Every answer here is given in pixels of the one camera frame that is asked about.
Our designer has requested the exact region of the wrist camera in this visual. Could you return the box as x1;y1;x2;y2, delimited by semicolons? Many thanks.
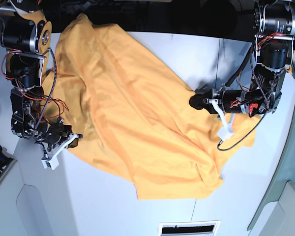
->
217;127;234;141
41;156;59;170

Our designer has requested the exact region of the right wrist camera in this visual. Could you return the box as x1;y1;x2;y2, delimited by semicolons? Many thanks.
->
41;156;59;170

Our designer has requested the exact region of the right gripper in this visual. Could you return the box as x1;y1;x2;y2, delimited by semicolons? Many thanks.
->
35;117;79;152

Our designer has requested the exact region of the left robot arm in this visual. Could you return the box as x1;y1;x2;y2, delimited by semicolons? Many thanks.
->
189;0;295;117

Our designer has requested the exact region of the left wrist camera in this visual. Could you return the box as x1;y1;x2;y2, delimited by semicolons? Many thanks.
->
217;127;234;141

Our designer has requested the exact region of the orange t-shirt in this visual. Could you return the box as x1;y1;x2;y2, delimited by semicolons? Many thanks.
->
43;14;259;200

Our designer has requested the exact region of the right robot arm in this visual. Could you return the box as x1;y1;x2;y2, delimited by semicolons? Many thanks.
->
0;0;82;154

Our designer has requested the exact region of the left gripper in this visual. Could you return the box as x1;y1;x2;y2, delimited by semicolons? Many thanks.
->
189;88;250;115

